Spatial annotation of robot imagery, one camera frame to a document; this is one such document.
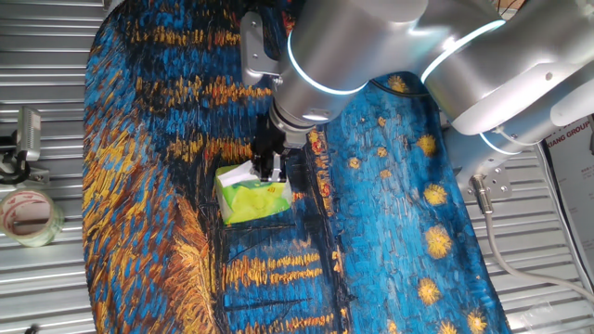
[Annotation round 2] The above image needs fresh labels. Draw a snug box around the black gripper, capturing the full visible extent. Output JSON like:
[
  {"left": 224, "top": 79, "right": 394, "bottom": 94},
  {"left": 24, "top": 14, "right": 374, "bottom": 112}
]
[{"left": 252, "top": 115, "right": 305, "bottom": 183}]

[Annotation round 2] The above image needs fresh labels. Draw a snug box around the white paper napkin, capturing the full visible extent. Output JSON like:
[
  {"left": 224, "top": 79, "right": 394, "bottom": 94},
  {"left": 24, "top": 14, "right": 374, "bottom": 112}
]
[{"left": 216, "top": 161, "right": 261, "bottom": 188}]

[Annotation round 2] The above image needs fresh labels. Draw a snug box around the green tissue pack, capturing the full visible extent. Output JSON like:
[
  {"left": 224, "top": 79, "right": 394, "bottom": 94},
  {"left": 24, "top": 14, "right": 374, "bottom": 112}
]
[{"left": 214, "top": 162, "right": 294, "bottom": 226}]

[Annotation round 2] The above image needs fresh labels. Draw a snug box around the starry night painted tablecloth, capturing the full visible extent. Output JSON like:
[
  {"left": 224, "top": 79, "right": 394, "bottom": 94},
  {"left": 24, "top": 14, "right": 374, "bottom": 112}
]
[{"left": 82, "top": 0, "right": 511, "bottom": 334}]

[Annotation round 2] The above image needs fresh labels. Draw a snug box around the white printed cardboard box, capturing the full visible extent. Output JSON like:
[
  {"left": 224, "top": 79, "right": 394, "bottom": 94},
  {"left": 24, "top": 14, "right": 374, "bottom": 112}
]
[{"left": 542, "top": 115, "right": 594, "bottom": 279}]

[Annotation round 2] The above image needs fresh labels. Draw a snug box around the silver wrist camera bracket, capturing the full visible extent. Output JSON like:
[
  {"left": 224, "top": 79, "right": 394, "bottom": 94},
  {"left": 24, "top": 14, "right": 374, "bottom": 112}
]
[{"left": 239, "top": 11, "right": 283, "bottom": 88}]

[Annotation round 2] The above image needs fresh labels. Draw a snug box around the long black camera cable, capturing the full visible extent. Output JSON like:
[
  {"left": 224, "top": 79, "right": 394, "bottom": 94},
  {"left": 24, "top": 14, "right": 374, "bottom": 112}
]
[{"left": 370, "top": 77, "right": 431, "bottom": 99}]

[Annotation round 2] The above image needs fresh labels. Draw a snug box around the metal camera stand bracket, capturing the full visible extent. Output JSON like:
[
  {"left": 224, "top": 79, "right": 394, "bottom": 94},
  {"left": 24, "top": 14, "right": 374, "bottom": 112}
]
[{"left": 0, "top": 134, "right": 51, "bottom": 186}]

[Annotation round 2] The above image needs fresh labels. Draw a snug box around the white camera on stand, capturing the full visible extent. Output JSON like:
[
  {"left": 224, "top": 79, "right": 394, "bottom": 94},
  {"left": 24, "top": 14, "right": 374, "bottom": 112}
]
[{"left": 16, "top": 106, "right": 43, "bottom": 162}]

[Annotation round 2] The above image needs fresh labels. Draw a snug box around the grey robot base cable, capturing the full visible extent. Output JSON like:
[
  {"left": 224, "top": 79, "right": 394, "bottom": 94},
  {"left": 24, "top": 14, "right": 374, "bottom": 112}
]
[{"left": 468, "top": 173, "right": 594, "bottom": 305}]

